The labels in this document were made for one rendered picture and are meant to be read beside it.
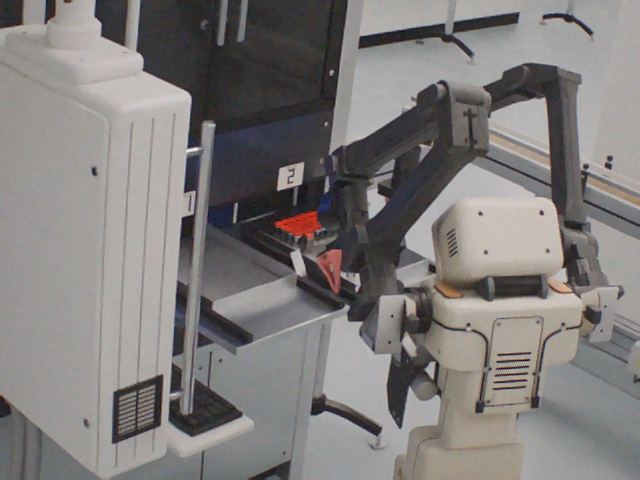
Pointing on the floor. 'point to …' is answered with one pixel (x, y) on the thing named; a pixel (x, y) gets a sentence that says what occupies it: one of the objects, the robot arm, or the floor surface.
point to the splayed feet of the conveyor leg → (350, 419)
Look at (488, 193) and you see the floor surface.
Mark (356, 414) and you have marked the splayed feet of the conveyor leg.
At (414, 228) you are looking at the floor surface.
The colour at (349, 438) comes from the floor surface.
